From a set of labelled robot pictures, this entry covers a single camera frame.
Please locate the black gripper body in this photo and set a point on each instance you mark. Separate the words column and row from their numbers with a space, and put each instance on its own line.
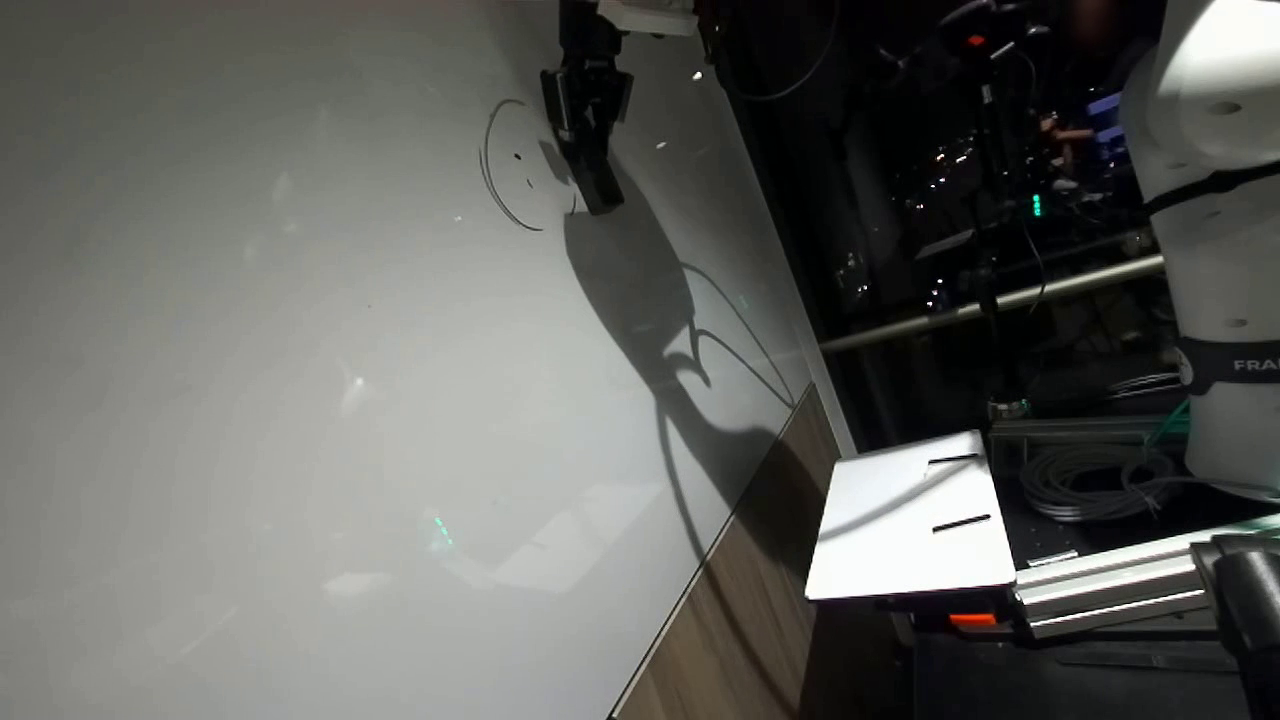
column 598, row 41

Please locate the aluminium frame profile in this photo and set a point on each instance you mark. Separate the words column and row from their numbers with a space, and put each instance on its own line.
column 1107, row 581

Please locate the metal rail pipe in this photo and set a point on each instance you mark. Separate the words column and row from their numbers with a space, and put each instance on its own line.
column 933, row 320

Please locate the white platform board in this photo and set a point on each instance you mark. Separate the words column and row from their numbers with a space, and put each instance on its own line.
column 895, row 533

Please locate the large glass whiteboard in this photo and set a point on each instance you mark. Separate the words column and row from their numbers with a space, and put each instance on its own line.
column 267, row 334

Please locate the black foam whiteboard eraser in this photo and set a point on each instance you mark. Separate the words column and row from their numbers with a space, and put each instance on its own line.
column 602, row 183

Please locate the person in dark background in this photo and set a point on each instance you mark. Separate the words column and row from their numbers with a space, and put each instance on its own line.
column 1096, row 24

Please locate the black tripod stand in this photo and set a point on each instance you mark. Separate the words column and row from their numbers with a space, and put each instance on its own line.
column 994, row 360

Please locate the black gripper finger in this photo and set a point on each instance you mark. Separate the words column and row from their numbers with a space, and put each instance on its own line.
column 573, row 111
column 610, row 107

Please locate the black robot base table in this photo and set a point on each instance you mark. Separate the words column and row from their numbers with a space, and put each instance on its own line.
column 1053, row 537

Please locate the dark grey cylinder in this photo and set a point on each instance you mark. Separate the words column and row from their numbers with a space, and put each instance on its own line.
column 1252, row 613

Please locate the small orange part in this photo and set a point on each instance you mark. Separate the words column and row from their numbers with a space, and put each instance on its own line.
column 975, row 620

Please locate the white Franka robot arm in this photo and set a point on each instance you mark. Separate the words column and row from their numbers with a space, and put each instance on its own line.
column 1227, row 133

